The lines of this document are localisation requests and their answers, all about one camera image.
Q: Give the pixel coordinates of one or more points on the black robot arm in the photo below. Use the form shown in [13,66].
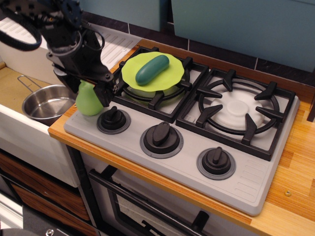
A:
[73,45]

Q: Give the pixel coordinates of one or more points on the black oven door handle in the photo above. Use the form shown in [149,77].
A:
[195,229]

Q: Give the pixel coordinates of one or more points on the grey toy stove top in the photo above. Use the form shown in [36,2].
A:
[245,190]

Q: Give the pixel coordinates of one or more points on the black right stove knob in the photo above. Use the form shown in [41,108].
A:
[216,163]

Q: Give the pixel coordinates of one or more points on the dark green toy cucumber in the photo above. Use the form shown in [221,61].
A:
[151,69]

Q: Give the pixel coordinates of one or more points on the white toy sink unit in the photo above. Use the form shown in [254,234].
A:
[25,138]

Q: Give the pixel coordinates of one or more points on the black stove knob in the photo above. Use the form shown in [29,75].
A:
[216,163]
[161,141]
[113,121]

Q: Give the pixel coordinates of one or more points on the toy oven door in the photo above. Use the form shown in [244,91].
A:
[141,209]

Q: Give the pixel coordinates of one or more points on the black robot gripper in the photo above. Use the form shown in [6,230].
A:
[73,64]

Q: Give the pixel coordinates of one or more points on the small stainless steel pot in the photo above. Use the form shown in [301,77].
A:
[46,104]

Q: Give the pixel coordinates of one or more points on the light green plastic plate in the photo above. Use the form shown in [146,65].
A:
[165,80]

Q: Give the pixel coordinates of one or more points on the black right burner grate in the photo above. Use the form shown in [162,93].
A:
[260,142]

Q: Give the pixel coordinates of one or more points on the black burner grate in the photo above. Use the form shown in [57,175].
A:
[260,142]
[193,74]

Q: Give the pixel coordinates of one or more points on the black middle stove knob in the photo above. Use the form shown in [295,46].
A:
[161,141]

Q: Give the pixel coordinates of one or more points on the black left stove knob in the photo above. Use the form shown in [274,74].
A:
[113,121]

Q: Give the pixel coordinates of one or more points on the light green toy pear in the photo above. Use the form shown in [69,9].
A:
[87,101]

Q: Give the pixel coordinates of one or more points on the white burner cap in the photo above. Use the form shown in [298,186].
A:
[235,106]
[172,96]

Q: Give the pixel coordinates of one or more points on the wood grain drawer front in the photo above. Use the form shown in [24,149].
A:
[46,194]

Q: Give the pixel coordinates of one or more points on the black left burner grate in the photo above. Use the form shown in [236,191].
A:
[193,74]

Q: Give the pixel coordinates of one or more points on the white left burner cap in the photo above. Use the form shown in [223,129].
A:
[172,96]

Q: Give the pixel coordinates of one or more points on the white right burner cap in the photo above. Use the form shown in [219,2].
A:
[235,106]

